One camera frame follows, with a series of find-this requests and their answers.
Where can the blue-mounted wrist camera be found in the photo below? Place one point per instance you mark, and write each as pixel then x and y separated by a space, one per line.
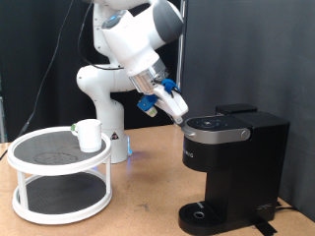
pixel 147 104

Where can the small green tag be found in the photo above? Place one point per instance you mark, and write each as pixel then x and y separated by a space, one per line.
pixel 73 127

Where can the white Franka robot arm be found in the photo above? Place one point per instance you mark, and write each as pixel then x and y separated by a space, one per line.
pixel 131 36

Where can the black Keurig coffee machine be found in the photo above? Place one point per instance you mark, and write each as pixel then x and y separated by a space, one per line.
pixel 242 170

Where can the silver vertical frame pole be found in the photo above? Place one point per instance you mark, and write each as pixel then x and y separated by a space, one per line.
pixel 179 62

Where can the white ceramic mug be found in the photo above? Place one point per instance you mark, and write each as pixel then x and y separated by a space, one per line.
pixel 89 136

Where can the grey metal edge post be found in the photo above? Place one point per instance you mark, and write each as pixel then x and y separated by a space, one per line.
pixel 2 114

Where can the black tape strip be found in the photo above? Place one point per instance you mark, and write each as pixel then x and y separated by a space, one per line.
pixel 264 226

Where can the white two-tier turntable stand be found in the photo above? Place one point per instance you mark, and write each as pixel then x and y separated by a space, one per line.
pixel 59 183

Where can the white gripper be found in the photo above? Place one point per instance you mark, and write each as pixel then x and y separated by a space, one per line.
pixel 172 105

